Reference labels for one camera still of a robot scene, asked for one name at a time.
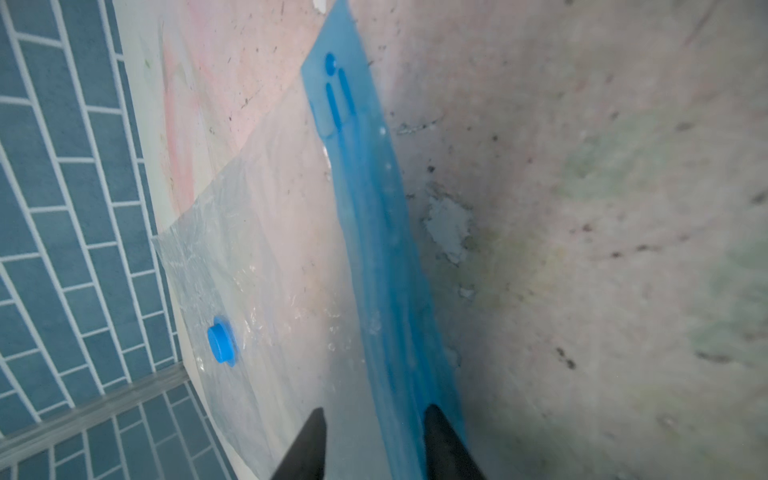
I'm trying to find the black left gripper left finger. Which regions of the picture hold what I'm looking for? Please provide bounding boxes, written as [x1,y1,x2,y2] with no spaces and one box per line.
[271,407,327,480]

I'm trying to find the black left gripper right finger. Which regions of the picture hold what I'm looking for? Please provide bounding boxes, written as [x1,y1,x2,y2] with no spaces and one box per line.
[424,404,485,480]

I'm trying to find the clear vacuum bag blue zip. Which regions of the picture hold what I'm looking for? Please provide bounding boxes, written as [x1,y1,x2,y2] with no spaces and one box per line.
[157,1,463,479]

